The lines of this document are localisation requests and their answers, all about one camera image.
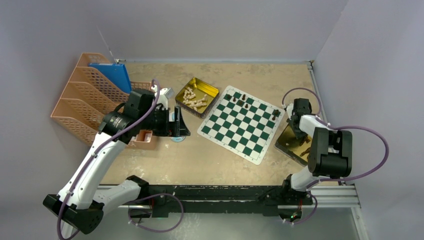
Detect gold tin with dark pieces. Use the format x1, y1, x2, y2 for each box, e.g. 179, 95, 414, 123
274, 125, 312, 167

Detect blue folder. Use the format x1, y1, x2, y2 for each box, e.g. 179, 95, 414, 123
88, 62, 132, 94

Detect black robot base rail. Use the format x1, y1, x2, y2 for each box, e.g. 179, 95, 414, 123
127, 183, 313, 218

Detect light blue round item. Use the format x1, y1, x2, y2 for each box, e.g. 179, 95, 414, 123
171, 136, 186, 143

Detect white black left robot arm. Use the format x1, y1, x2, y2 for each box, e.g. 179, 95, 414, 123
43, 85, 191, 235

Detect gold tin with light pieces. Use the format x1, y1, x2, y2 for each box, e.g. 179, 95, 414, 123
175, 77, 220, 119

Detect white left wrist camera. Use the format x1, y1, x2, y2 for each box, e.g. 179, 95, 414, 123
155, 87, 175, 109

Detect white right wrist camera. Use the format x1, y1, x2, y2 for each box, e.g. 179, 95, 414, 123
285, 103, 294, 120

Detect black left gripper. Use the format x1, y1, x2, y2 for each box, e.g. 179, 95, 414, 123
139, 105, 190, 137

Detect small orange plastic box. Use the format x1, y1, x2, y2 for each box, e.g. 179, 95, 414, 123
128, 130, 157, 150

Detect orange plastic file rack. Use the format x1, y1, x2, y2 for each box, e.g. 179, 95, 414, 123
50, 52, 166, 148

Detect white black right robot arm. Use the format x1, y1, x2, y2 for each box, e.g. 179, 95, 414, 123
280, 98, 353, 204

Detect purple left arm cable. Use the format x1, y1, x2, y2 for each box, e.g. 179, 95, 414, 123
56, 78, 185, 240

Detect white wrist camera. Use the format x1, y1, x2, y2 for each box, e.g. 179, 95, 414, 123
155, 87, 175, 109
285, 103, 294, 120

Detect green white chess board mat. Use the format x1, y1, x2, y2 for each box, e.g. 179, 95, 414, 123
197, 85, 285, 165

